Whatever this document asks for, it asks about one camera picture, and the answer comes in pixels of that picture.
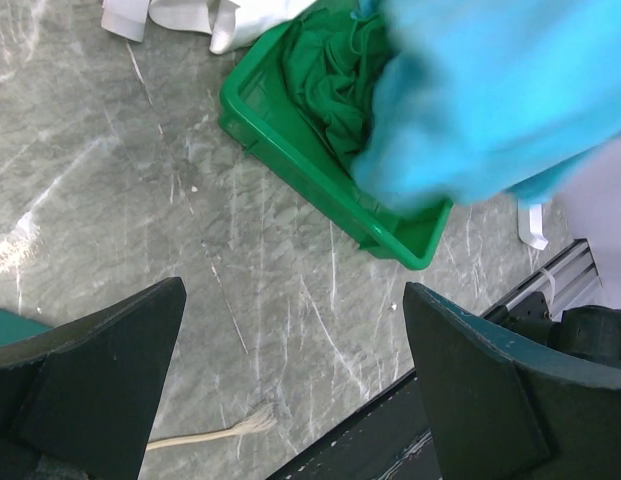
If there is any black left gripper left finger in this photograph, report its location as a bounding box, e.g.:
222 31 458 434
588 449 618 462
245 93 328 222
0 277 186 479

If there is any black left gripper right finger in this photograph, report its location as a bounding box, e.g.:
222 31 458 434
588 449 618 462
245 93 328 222
403 283 621 479

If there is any light blue t shirt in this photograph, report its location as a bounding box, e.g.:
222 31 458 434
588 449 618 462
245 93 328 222
351 1 621 213

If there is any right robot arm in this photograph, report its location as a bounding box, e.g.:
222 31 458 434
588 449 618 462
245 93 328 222
548 305 621 369

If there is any white t shirt on hanger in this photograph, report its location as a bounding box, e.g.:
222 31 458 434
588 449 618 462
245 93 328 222
101 0 314 55

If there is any dark teal garment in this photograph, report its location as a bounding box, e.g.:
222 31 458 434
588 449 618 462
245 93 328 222
0 309 50 347

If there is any white rack base foot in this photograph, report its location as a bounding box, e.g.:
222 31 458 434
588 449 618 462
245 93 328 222
517 202 548 251

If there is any green plastic bin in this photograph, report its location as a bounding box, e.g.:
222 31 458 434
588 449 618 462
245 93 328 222
219 24 452 270

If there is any green cloth in bin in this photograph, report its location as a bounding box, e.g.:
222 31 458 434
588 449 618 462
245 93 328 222
280 7 393 170

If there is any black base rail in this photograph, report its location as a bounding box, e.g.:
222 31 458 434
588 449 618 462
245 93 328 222
272 284 565 479

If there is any beige drawstring cord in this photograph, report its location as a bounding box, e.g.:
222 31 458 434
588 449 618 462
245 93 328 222
145 403 279 452

